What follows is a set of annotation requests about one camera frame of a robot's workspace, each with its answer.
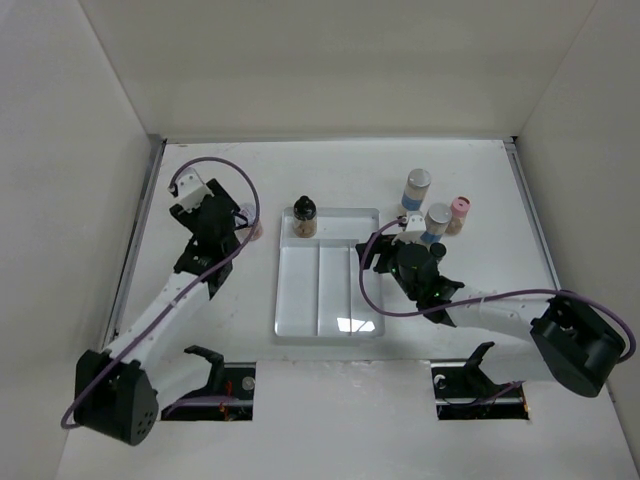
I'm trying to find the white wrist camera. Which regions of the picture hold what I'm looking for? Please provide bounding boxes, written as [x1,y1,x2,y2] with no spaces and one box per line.
[169,167,211,213]
[395,211,426,243]

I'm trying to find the white divided organizer tray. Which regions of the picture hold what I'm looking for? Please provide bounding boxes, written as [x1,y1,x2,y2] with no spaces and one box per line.
[274,207,385,345]

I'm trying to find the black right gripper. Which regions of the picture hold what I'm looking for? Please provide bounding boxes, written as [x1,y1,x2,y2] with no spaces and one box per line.
[356,231,419,302]

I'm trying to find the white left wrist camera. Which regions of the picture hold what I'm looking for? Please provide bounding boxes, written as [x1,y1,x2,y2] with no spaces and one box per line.
[169,167,211,213]

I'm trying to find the white-cap orange-label spice jar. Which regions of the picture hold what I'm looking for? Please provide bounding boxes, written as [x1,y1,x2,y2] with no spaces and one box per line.
[235,203,263,242]

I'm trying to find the right aluminium table rail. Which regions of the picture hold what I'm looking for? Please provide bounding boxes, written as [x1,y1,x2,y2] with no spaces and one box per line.
[503,137,562,289]

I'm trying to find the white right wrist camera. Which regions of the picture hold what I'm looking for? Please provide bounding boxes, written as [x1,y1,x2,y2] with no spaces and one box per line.
[395,211,426,243]

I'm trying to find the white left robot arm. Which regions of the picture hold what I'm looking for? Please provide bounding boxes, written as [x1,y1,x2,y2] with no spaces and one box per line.
[73,174,240,446]

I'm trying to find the aluminium table rail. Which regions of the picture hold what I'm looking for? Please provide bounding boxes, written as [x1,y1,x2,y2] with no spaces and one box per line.
[99,134,167,347]
[503,137,562,289]

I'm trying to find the black-cap brown spice bottle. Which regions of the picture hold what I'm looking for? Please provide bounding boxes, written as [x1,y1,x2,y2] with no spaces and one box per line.
[293,195,317,238]

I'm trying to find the black flip-lid small jar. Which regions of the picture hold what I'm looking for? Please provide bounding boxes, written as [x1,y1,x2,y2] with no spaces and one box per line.
[429,242,447,263]

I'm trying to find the left aluminium table rail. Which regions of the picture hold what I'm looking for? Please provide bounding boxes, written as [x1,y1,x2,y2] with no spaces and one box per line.
[99,134,167,347]

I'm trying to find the silver-cap blue-label near bottle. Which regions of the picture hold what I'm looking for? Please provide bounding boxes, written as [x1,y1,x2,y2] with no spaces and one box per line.
[420,203,452,246]

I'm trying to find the silver-cap blue-label far bottle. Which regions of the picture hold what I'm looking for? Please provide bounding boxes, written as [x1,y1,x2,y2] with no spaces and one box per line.
[399,168,432,214]

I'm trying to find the pink-cap spice bottle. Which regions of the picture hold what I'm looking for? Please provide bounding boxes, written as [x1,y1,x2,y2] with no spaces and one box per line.
[446,196,471,235]

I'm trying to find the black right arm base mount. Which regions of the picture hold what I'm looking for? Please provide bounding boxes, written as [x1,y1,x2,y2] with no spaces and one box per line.
[462,341,499,399]

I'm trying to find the silver-cap blue-label bottle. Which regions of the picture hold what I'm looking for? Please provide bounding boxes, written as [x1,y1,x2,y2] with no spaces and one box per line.
[420,203,452,246]
[399,168,432,214]

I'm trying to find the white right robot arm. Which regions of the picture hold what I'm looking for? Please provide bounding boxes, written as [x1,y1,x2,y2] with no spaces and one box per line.
[356,235,632,398]

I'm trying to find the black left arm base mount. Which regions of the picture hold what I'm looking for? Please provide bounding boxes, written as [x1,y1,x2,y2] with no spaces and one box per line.
[184,345,228,398]

